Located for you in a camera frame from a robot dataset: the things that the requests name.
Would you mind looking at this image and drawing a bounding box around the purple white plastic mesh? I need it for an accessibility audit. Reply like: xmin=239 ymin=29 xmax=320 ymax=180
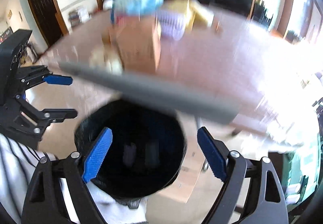
xmin=157 ymin=10 xmax=186 ymax=41

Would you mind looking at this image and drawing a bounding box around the yellow plastic cup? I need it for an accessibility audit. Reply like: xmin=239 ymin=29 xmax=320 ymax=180
xmin=89 ymin=44 xmax=123 ymax=74

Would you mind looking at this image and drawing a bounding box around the black round trash bin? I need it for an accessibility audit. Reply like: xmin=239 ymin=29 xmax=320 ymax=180
xmin=74 ymin=99 xmax=187 ymax=199

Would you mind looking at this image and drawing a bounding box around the blue red tissue pack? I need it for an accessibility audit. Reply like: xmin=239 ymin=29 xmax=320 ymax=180
xmin=102 ymin=15 xmax=162 ymax=74

